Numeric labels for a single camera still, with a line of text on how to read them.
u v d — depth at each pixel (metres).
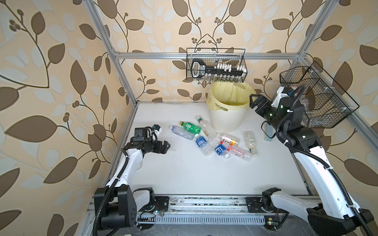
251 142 0.91
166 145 0.77
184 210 0.74
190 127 0.99
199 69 0.83
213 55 0.89
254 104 0.57
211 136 0.96
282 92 0.55
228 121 0.95
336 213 0.36
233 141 0.93
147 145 0.71
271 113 0.53
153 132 0.75
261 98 0.55
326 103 0.71
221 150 0.89
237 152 0.88
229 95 1.05
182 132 0.99
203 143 0.91
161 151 0.75
